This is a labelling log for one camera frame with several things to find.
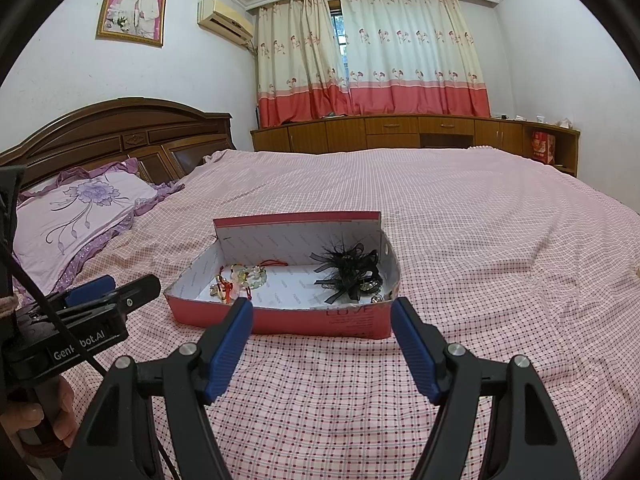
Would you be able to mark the long wooden cabinet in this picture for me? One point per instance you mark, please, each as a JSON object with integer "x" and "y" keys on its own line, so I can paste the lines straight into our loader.
{"x": 350, "y": 132}

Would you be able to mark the framed wedding photo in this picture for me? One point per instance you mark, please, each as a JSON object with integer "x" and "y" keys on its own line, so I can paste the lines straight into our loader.
{"x": 132, "y": 5}

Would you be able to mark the pink checked bedspread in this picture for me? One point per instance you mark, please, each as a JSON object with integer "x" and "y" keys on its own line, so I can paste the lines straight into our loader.
{"x": 450, "y": 210}

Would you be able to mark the person's left hand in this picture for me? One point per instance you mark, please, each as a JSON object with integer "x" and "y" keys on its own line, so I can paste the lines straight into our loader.
{"x": 35, "y": 417}

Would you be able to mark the cream and red curtain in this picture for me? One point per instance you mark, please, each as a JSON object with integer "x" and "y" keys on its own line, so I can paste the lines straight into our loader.
{"x": 295, "y": 60}
{"x": 415, "y": 55}

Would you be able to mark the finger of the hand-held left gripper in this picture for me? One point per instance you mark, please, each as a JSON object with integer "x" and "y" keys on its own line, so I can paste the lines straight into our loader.
{"x": 90, "y": 290}
{"x": 135, "y": 292}

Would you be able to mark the purple floral pillow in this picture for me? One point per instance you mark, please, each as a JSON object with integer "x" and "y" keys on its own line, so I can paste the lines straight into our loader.
{"x": 85, "y": 210}

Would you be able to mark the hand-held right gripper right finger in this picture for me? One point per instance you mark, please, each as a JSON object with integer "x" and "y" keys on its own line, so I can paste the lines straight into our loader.
{"x": 415, "y": 345}

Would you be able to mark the window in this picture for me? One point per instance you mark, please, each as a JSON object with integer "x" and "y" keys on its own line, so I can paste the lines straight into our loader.
{"x": 339, "y": 45}

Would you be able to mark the red cardboard box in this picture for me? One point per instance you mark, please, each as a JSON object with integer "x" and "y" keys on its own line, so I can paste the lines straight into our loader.
{"x": 310, "y": 317}

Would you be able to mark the red box on shelf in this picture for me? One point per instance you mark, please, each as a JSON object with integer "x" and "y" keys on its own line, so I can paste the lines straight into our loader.
{"x": 543, "y": 147}

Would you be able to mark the wall air conditioner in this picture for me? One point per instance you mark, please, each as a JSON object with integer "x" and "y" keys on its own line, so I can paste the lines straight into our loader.
{"x": 225, "y": 22}

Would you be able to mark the black feather hair flower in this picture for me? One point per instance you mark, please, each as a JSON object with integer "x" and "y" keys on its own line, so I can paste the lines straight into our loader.
{"x": 347, "y": 270}

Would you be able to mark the brown wooden headboard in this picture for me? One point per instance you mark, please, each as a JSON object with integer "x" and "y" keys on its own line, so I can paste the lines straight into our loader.
{"x": 130, "y": 130}

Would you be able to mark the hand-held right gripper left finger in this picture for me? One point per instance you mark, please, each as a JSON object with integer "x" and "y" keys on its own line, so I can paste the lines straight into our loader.
{"x": 230, "y": 350}

